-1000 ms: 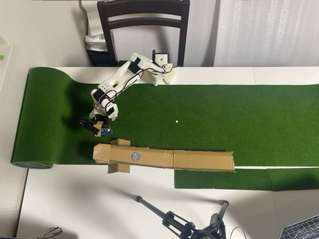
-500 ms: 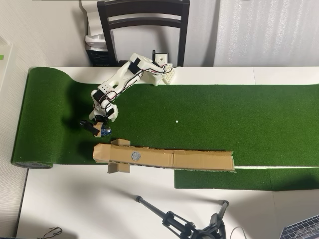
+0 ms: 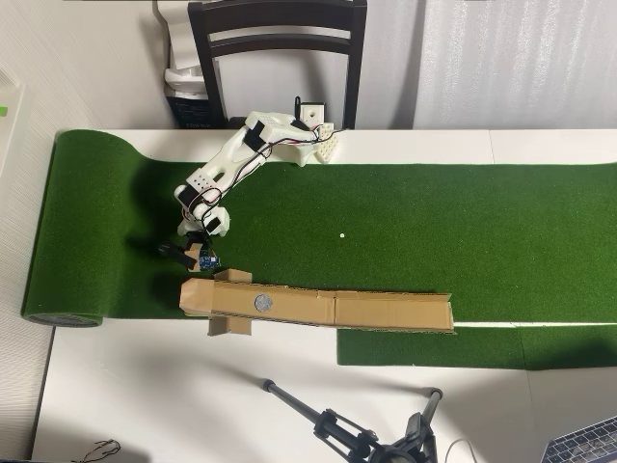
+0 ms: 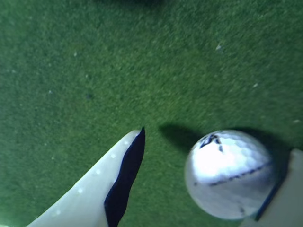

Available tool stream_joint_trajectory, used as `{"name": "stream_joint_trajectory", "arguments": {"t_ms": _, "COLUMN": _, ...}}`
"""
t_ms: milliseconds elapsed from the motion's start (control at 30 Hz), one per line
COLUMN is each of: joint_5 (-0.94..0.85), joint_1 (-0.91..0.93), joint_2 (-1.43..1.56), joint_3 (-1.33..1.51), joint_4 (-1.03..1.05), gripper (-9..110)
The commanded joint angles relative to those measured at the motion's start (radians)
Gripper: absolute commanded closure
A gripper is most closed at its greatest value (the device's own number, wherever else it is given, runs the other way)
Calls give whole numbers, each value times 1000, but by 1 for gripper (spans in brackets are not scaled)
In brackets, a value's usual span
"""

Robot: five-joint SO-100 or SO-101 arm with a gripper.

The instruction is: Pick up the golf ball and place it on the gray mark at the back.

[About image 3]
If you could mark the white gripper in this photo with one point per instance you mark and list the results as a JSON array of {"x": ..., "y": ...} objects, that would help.
[{"x": 179, "y": 254}]

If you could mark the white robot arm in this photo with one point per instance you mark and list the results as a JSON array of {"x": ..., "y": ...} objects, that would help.
[{"x": 231, "y": 154}]

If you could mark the black plastic clamp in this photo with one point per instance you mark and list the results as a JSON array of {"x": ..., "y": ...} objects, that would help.
[{"x": 173, "y": 252}]

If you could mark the dark blue printed box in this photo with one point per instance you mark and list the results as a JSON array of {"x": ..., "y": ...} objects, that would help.
[{"x": 193, "y": 112}]

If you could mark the cardboard cross support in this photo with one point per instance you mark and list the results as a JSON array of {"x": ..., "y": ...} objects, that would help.
[{"x": 231, "y": 326}]

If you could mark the white plastic appliance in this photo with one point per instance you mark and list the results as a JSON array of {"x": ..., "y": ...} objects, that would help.
[{"x": 180, "y": 43}]

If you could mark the long cardboard ramp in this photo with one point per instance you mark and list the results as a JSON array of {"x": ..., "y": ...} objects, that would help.
[{"x": 376, "y": 311}]

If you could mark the dark wooden chair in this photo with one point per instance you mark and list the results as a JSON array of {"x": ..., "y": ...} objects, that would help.
[{"x": 277, "y": 41}]

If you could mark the long green putting mat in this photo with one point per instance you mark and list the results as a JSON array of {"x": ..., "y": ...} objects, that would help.
[{"x": 434, "y": 217}]

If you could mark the black tripod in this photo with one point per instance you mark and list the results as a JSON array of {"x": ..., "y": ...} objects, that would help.
[{"x": 337, "y": 429}]

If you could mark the small green turf piece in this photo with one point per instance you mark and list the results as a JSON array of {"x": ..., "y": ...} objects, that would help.
[{"x": 434, "y": 348}]

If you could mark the white curtain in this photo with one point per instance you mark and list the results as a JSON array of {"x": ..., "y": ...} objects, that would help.
[{"x": 506, "y": 62}]

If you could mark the laptop keyboard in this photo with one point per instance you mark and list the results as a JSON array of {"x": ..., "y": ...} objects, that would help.
[{"x": 583, "y": 443}]

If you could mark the tan round camera mount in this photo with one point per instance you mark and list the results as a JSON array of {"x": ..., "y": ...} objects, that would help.
[{"x": 194, "y": 250}]

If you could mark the blue camera circuit board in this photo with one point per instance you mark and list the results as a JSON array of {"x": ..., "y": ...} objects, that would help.
[{"x": 208, "y": 261}]

